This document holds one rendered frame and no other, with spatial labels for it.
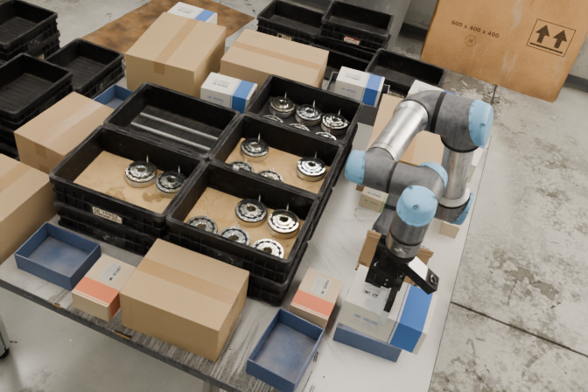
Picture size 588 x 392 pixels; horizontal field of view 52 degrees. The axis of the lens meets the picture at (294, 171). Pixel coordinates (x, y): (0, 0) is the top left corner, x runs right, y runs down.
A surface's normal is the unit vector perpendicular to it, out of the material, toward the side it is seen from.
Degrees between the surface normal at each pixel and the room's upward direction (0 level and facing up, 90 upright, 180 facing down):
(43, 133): 0
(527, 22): 78
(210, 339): 90
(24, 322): 0
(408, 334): 90
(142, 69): 90
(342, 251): 0
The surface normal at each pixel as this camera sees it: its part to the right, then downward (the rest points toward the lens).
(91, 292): 0.14, -0.74
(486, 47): -0.32, 0.36
